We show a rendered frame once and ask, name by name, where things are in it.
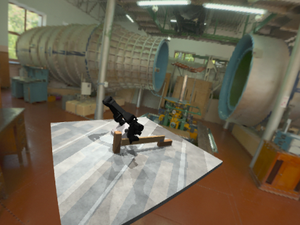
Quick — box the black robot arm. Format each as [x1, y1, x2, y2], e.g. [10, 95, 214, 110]
[102, 96, 144, 136]

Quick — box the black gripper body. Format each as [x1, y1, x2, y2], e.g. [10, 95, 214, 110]
[124, 127, 139, 141]

